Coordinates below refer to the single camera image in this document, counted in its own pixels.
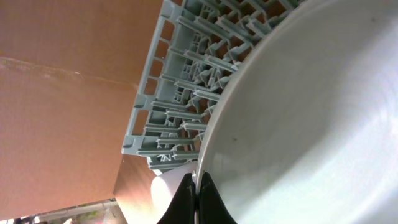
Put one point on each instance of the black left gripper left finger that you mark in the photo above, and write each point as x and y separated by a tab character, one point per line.
182	206

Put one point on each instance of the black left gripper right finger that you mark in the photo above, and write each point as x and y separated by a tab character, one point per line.
211	207

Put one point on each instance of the white round plate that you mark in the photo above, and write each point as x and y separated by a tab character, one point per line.
306	131

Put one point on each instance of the grey plastic dishwasher rack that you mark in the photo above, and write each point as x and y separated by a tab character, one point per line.
196	49

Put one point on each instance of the pink plastic cup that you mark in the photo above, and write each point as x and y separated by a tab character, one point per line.
164	186

